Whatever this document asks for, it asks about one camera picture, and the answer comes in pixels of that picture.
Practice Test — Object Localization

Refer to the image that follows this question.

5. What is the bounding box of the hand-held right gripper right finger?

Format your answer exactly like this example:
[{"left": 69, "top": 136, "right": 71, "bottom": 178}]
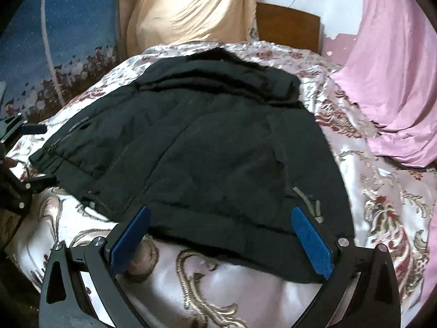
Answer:
[{"left": 290, "top": 205, "right": 402, "bottom": 328}]

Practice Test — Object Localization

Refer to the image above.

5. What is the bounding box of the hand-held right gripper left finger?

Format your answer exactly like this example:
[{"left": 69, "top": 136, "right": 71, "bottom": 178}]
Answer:
[{"left": 39, "top": 205, "right": 152, "bottom": 328}]

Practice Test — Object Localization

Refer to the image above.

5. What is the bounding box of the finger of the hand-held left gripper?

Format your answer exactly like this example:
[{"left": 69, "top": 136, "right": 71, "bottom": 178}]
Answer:
[
  {"left": 0, "top": 169, "right": 57, "bottom": 214},
  {"left": 0, "top": 113, "right": 48, "bottom": 144}
]

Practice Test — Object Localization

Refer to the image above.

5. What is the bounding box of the black jacket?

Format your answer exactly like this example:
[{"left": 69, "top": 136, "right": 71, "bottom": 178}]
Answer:
[{"left": 29, "top": 48, "right": 356, "bottom": 284}]

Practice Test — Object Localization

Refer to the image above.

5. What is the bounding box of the blue fabric wardrobe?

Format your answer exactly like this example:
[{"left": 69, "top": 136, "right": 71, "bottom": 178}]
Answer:
[{"left": 0, "top": 0, "right": 123, "bottom": 124}]

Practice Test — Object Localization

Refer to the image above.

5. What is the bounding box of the floral satin bed quilt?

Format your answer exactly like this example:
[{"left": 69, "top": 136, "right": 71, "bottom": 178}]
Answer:
[{"left": 5, "top": 39, "right": 437, "bottom": 328}]

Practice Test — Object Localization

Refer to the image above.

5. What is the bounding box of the pink curtain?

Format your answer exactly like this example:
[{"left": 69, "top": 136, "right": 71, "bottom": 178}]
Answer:
[{"left": 323, "top": 0, "right": 437, "bottom": 315}]

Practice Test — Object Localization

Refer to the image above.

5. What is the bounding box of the yellow hanging sheet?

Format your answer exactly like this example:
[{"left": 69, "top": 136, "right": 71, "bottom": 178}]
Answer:
[{"left": 126, "top": 0, "right": 256, "bottom": 58}]

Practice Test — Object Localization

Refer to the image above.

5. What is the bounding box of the wooden headboard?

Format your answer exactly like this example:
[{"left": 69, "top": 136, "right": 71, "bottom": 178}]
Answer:
[{"left": 256, "top": 2, "right": 321, "bottom": 53}]

